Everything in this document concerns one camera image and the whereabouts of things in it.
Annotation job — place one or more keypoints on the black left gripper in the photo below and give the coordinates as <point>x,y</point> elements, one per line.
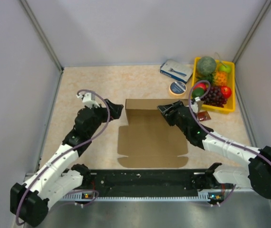
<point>115,110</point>

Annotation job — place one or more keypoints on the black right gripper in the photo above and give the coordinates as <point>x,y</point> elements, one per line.
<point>166,110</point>

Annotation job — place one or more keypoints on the brown cardboard box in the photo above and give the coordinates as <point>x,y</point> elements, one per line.
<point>148,141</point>

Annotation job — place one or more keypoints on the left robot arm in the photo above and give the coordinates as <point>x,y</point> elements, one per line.
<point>32,200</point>

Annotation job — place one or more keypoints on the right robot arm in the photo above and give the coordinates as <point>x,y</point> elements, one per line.
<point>255,163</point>

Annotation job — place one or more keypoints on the tape roll blue label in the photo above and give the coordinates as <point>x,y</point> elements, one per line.
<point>177,89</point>

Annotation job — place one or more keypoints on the green lime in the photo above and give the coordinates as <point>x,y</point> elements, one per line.
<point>198,92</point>

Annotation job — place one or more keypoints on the small red packet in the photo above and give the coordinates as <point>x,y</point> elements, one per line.
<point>203,116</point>

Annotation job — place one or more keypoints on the blue white razor package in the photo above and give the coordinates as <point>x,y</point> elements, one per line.
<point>176,71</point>

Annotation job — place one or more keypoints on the red tomato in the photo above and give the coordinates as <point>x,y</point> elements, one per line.
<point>201,85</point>

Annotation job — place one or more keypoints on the purple grapes bunch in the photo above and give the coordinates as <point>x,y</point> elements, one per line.
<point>215,97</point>

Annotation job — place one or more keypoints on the green melon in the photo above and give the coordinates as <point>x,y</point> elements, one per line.
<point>206,65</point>

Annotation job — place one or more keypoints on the red apple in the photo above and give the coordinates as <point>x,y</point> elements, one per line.
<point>226,91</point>

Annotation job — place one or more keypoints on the orange pineapple toy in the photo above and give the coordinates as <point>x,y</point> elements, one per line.
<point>220,78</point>

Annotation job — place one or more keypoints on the yellow plastic basket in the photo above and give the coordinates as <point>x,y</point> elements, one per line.
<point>230,105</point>

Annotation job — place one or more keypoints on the green apple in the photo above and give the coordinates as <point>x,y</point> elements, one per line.
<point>224,68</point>

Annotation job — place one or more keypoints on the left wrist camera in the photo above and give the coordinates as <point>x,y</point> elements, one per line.
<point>88,100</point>

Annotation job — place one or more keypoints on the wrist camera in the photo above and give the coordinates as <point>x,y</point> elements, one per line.
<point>196,100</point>
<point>88,100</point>

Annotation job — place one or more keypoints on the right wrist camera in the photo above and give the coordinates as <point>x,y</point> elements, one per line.
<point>196,100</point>

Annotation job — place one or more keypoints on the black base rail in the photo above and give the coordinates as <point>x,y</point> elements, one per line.
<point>150,182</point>

